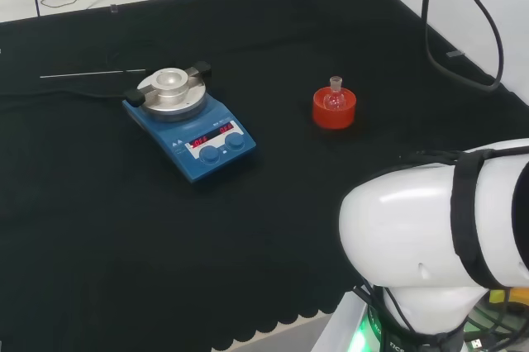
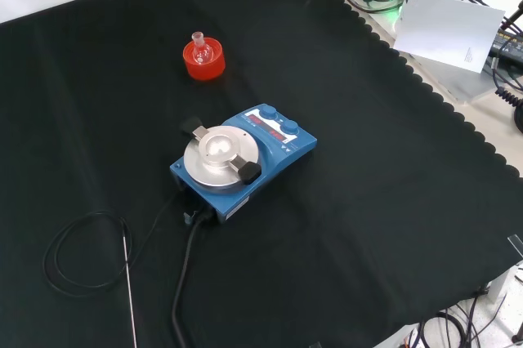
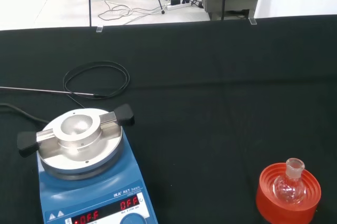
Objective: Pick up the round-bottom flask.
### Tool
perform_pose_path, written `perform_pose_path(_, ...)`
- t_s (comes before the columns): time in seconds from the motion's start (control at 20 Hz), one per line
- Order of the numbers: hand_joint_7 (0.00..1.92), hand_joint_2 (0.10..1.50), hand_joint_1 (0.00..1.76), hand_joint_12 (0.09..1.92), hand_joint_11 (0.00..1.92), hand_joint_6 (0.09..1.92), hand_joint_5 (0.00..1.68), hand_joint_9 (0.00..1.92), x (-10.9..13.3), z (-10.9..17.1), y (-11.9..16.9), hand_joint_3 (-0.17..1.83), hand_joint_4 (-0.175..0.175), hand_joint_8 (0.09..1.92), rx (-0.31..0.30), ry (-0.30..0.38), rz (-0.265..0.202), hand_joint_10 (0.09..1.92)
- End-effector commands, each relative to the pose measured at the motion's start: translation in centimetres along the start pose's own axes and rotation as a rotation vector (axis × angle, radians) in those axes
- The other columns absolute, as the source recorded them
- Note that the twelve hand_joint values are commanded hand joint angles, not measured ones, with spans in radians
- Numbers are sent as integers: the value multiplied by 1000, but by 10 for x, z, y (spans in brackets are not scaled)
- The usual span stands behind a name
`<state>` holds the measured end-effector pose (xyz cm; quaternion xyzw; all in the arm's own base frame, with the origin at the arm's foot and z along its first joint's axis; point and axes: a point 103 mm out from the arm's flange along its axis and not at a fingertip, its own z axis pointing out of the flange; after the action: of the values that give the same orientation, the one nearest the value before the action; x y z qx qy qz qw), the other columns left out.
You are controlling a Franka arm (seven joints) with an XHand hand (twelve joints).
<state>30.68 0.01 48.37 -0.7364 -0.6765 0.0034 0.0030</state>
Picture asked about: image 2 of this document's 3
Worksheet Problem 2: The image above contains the clear round-bottom glass flask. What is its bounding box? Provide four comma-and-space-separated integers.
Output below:
191, 31, 212, 66

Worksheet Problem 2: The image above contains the blue-base heater with steel plate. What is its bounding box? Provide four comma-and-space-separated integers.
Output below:
169, 103, 318, 225

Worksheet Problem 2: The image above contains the black bench cloth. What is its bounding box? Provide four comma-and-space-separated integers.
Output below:
0, 0, 523, 348

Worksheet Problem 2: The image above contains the thin steel temperature probe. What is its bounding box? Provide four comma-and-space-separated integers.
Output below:
120, 217, 138, 348

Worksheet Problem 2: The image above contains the pale board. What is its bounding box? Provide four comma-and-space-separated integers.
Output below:
392, 0, 506, 74

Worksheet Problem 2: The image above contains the black and yellow device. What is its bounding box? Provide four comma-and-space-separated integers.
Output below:
488, 25, 523, 64

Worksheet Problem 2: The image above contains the orange flask support ring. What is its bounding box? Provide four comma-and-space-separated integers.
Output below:
182, 37, 226, 82

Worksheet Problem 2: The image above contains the thick black power cable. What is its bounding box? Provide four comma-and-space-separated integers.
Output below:
172, 209, 213, 348

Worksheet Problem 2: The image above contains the thin black probe cable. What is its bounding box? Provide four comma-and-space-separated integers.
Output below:
42, 194, 177, 297

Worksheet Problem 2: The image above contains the black coiled cable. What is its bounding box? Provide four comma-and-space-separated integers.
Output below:
494, 87, 523, 133

